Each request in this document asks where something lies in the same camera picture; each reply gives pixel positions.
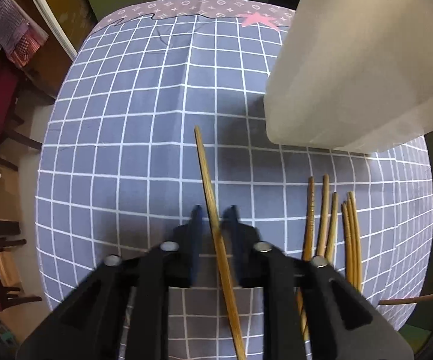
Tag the checked hanging apron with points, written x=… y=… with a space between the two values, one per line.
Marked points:
x=14 y=26

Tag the bunch of bamboo chopsticks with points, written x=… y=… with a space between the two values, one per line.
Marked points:
x=309 y=213

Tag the glass sliding door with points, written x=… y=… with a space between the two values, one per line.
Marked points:
x=63 y=0

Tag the blue checked tablecloth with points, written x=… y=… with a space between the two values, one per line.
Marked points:
x=126 y=138

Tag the white plastic container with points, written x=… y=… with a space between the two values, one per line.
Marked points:
x=351 y=63

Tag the pink patterned cloth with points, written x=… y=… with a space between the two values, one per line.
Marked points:
x=186 y=6

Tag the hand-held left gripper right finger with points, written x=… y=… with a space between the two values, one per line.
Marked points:
x=233 y=247

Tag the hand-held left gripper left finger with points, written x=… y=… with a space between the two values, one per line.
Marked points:
x=197 y=240

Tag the light bamboo chopstick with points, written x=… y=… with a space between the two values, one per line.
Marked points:
x=211 y=202

